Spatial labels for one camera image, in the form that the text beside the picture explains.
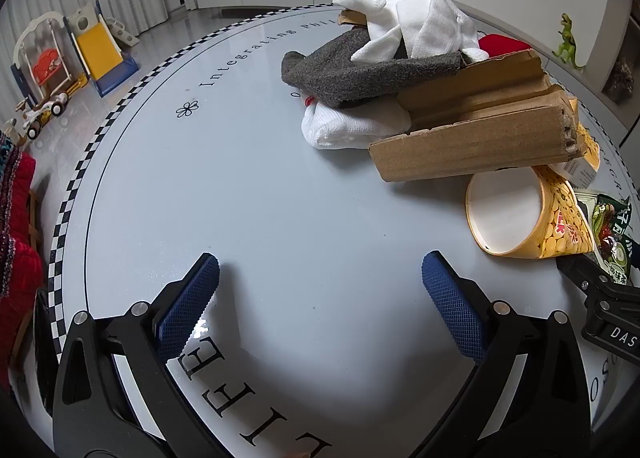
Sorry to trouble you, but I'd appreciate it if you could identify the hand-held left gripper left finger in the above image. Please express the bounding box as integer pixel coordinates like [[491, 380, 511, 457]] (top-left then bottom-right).
[[52, 253, 236, 458]]

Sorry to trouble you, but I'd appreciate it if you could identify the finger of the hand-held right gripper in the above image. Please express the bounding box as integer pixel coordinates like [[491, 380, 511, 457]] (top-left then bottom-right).
[[556, 254, 618, 300]]

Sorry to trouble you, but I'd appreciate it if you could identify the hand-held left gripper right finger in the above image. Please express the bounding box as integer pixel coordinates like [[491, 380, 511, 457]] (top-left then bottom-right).
[[421, 250, 593, 458]]

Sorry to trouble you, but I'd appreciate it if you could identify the green snack wrapper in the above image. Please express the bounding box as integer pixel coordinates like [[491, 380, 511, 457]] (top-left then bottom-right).
[[575, 192, 637, 287]]

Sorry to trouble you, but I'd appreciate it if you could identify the yellow printed paper cup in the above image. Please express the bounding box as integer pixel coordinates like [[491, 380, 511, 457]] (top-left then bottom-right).
[[465, 163, 596, 259]]

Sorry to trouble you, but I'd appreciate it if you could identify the red velvet box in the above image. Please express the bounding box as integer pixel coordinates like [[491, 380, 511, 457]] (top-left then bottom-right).
[[477, 34, 533, 59]]

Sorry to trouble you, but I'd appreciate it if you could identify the yellow printed packaging piece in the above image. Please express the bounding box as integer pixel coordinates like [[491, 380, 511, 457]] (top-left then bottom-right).
[[564, 120, 601, 189]]

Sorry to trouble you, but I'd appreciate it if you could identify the brown cardboard piece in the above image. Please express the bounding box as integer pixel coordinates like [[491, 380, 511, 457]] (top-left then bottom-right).
[[338, 9, 584, 183]]

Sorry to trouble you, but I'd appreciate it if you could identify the dried plant ornament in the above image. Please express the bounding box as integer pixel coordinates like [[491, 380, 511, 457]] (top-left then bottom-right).
[[606, 57, 637, 102]]

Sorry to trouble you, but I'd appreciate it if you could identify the white sock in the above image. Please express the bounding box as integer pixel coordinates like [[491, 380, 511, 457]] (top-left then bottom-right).
[[301, 98, 412, 150]]

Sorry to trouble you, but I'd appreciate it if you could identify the green toy dinosaur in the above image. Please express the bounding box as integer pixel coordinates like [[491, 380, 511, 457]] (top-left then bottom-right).
[[552, 13, 587, 70]]

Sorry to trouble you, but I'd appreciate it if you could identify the white toy car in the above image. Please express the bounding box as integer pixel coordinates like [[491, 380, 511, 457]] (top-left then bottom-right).
[[14, 90, 70, 141]]

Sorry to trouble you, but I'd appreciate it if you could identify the white shelf unit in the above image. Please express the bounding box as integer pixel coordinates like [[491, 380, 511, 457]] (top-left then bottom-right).
[[592, 0, 640, 131]]

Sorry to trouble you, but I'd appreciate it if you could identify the grey sock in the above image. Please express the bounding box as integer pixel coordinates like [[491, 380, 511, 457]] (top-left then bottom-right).
[[281, 28, 466, 110]]

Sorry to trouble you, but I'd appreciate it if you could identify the yellow and blue toy slide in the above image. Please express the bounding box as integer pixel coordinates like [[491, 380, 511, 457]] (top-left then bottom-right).
[[64, 0, 141, 98]]

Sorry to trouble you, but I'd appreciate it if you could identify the white and red toy swing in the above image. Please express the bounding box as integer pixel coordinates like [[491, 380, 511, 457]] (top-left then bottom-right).
[[11, 12, 91, 109]]

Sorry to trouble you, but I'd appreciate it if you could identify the white cloth glove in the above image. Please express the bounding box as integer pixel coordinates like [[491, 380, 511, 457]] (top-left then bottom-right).
[[332, 0, 491, 64]]

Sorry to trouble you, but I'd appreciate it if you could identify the wooden frame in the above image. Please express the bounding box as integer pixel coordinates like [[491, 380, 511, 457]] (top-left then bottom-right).
[[26, 187, 47, 251]]

